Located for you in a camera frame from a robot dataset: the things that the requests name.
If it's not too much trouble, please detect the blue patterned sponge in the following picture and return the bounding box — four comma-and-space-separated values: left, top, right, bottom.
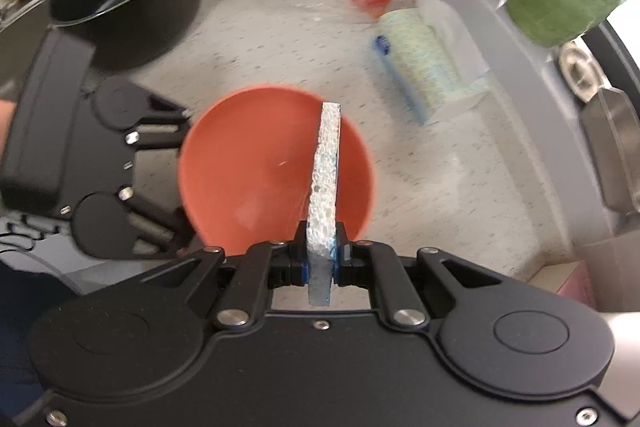
306, 102, 342, 307

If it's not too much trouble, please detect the coral footed bowl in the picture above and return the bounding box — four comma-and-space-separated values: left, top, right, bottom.
177, 82, 378, 253

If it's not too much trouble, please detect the person left hand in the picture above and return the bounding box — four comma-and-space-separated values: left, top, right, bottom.
0, 100, 15, 158

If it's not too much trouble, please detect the pink box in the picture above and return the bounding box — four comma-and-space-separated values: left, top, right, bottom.
528, 261, 597, 309

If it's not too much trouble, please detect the tissue pack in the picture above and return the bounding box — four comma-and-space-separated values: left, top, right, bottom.
373, 0, 490, 126

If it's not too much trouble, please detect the white electric kettle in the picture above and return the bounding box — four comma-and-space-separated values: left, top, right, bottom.
599, 312, 640, 417

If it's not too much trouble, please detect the small steel tray right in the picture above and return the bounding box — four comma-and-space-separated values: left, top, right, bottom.
580, 88, 639, 215

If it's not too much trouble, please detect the round metal lid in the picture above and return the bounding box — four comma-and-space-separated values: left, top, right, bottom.
558, 42, 611, 103

